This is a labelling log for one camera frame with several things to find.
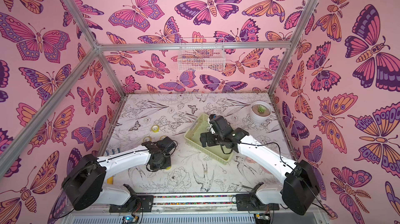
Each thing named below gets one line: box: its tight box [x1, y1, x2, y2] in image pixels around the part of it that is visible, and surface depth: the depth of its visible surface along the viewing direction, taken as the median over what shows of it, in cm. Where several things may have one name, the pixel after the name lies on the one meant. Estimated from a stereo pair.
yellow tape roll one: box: [151, 124, 160, 133], surface depth 102 cm
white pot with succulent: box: [250, 100, 272, 125], surface depth 99 cm
